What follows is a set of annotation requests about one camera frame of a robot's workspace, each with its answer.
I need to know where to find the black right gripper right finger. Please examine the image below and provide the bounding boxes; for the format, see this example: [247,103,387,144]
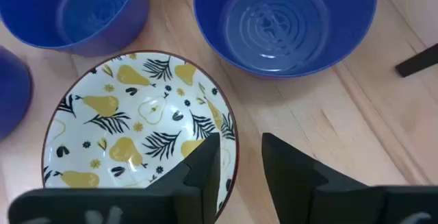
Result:
[261,132,438,224]

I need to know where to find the wooden shelf with black legs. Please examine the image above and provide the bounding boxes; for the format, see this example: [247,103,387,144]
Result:
[394,42,438,79]

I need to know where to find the blue plastic bowl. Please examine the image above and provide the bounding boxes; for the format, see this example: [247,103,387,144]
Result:
[0,45,34,142]
[0,0,151,58]
[192,0,378,79]

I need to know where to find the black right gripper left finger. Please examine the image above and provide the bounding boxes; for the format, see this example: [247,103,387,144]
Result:
[7,132,222,224]

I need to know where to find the yellow bowls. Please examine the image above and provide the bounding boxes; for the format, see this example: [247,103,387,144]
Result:
[40,49,240,222]

